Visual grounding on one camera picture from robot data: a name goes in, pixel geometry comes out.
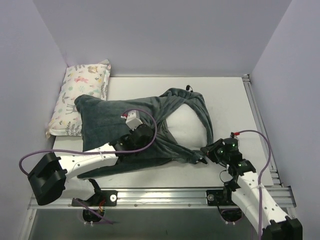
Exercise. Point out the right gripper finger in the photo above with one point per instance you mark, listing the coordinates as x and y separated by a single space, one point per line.
212 149
202 160

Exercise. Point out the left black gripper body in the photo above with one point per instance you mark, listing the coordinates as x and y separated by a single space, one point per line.
144 132

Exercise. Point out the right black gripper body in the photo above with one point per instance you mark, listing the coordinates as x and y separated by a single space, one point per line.
208 151

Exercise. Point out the dark green plush pillowcase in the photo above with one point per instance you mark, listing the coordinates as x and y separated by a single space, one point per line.
102 123

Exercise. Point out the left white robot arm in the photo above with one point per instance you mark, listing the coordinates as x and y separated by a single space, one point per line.
49 176

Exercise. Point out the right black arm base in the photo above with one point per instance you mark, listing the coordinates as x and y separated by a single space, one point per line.
229 212

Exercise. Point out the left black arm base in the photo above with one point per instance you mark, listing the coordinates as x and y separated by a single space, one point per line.
94 211

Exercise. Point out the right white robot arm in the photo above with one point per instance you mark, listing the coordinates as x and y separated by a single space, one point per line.
245 191

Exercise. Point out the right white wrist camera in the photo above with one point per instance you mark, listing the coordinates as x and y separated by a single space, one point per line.
235 135

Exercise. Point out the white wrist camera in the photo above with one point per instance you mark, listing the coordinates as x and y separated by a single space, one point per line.
132 119
235 135

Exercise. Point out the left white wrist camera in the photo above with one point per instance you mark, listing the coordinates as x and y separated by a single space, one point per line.
132 119

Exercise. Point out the right side aluminium rail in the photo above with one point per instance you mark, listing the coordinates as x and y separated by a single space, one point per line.
260 126

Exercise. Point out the aluminium rail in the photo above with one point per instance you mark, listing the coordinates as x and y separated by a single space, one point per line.
260 126
163 198

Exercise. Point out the front aluminium rail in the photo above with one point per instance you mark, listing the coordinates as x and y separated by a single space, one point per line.
163 198

